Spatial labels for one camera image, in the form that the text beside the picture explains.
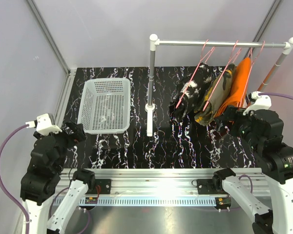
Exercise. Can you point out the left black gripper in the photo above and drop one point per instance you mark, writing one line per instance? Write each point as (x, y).
(78, 134)

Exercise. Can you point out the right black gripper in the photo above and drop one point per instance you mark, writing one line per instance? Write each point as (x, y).
(232, 113)

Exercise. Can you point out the camouflage yellow trousers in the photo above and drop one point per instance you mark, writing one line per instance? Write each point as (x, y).
(207, 108)

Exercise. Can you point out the black white patterned trousers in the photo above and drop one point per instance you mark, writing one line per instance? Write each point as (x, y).
(189, 93)

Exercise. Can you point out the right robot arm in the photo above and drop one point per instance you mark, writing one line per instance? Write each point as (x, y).
(262, 130)

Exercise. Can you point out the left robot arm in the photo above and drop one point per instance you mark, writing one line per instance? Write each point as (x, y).
(39, 184)

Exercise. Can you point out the orange trousers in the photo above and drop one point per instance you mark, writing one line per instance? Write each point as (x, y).
(233, 98)

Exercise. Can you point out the white plastic basket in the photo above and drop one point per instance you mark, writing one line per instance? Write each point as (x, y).
(105, 106)

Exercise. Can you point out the silver clothes rack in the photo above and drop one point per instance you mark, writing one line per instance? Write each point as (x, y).
(155, 42)

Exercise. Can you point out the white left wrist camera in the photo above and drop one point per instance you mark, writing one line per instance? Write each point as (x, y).
(44, 125)

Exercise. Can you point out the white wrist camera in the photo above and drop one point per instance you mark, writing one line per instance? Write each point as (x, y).
(44, 125)
(259, 101)

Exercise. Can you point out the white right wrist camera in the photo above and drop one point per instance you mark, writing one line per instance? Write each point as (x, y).
(259, 101)

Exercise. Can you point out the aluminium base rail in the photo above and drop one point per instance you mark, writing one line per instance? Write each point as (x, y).
(164, 187)

